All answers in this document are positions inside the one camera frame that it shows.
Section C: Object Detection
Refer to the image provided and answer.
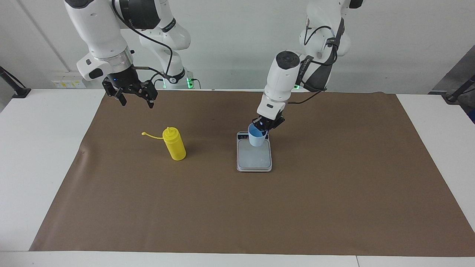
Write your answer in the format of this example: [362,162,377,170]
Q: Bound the light blue plastic cup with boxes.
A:
[248,123,268,147]

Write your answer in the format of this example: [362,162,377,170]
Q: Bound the yellow squeeze bottle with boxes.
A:
[141,126,187,161]

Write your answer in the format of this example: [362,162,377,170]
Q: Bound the silver digital kitchen scale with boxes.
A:
[236,131,272,172]

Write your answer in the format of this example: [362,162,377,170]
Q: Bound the brown paper table mat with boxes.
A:
[29,89,475,257]

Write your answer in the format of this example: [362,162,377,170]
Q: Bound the black clamp stand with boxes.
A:
[442,74,475,103]
[0,66,32,99]

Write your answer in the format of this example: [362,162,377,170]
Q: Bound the black right base cable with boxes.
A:
[149,71,166,90]

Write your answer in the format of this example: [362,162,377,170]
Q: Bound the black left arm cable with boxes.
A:
[288,25,339,105]

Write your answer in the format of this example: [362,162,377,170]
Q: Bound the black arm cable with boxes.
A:
[288,25,339,105]
[111,0,174,80]

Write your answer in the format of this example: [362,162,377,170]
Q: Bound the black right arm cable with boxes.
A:
[111,0,174,80]

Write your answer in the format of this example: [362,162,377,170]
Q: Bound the white wall socket box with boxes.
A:
[51,71,90,89]

